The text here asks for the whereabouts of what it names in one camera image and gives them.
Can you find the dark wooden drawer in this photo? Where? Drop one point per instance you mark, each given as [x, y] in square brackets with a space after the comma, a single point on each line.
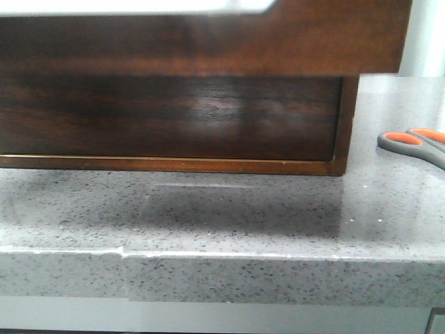
[303, 38]

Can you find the grey orange handled scissors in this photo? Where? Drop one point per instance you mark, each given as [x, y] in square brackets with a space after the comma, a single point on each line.
[421, 143]

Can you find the dark wooden organizer box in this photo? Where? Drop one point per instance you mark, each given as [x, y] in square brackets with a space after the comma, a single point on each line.
[265, 125]

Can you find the grey cabinet front below counter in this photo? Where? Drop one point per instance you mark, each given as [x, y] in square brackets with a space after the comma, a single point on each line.
[123, 315]

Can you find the grey cabinet door panel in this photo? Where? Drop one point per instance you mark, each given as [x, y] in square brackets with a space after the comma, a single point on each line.
[436, 321]

